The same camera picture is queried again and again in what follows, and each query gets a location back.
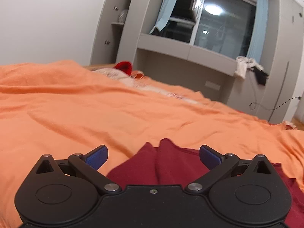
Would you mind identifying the open window sash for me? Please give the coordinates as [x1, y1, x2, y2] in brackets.
[191, 0, 207, 24]

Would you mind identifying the grey window desk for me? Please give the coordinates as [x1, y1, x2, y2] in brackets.
[136, 33, 240, 76]

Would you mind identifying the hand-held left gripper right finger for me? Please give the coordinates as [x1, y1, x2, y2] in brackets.
[185, 145, 273, 195]

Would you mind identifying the dark red long-sleeve shirt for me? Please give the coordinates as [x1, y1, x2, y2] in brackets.
[106, 138, 304, 228]

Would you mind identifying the orange bed blanket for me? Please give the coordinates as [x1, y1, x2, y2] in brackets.
[0, 60, 304, 228]

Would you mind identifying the grey closed wardrobe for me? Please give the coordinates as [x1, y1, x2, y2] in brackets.
[228, 0, 304, 125]

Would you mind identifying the grey wardrobe door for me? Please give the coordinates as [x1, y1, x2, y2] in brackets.
[91, 0, 125, 64]

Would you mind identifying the black garment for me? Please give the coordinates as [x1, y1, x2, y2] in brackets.
[248, 65, 269, 86]

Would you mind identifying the white wall socket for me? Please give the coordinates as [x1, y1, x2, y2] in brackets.
[205, 81, 221, 91]

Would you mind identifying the red plush item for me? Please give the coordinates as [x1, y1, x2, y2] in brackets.
[113, 61, 133, 75]

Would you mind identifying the light blue curtain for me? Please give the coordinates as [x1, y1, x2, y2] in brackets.
[247, 0, 269, 60]
[150, 0, 183, 34]

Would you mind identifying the large glass window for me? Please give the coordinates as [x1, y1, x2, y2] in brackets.
[164, 0, 257, 59]

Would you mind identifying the black cable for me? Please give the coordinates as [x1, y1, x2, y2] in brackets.
[249, 62, 300, 111]

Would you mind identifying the white garment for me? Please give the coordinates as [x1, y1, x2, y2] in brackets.
[234, 56, 264, 79]

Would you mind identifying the grey open wardrobe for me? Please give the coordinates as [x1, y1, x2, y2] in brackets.
[104, 0, 157, 65]

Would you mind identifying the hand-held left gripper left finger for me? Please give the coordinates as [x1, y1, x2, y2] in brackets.
[35, 145, 121, 196]

